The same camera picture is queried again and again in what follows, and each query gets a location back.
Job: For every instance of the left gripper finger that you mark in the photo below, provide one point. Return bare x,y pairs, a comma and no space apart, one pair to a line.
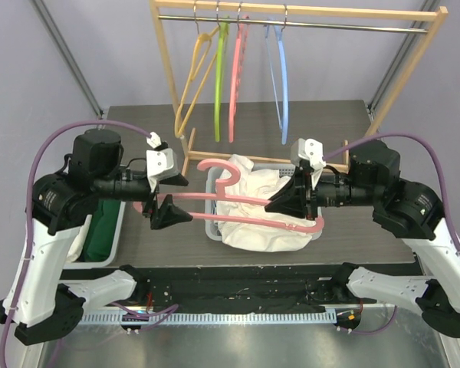
172,179
166,213

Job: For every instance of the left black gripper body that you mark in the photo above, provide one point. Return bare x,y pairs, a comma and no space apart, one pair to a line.
151,205

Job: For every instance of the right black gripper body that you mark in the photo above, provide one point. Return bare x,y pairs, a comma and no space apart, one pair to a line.
308,195

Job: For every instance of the white tank top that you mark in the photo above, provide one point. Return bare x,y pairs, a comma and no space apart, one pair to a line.
263,184

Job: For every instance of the pink hanger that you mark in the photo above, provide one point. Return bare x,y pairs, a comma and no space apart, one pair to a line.
229,176
237,66

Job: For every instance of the yellow hanger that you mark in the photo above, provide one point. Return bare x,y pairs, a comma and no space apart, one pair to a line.
200,53

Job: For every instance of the light blue hanger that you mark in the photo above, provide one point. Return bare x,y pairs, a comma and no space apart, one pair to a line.
281,104

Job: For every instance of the lime green hanger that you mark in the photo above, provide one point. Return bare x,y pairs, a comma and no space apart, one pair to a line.
219,75

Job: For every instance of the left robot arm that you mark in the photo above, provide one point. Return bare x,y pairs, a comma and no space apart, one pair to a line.
42,308

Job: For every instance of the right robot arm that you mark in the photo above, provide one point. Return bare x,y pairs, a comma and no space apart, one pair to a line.
410,211

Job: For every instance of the dark green garment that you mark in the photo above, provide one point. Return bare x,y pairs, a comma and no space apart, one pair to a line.
98,245

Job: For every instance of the white printed garment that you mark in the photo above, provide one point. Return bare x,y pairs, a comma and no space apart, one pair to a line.
78,244

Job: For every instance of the wooden clothes rack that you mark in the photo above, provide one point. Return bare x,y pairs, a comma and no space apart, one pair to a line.
432,14

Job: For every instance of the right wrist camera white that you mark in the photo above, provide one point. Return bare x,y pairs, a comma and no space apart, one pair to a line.
311,151

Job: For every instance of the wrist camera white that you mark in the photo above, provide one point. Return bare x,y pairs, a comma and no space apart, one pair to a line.
311,151
160,162

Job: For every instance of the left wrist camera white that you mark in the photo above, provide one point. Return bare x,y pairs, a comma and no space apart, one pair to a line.
160,162

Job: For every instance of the white slotted cable duct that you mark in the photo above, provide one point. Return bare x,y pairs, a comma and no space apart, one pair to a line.
115,317

